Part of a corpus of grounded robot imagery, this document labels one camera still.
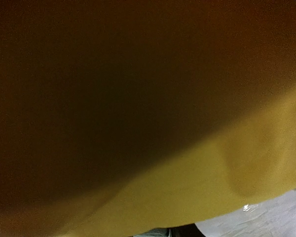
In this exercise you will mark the yellow shorts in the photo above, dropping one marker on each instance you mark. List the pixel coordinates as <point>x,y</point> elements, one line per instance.
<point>120,116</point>

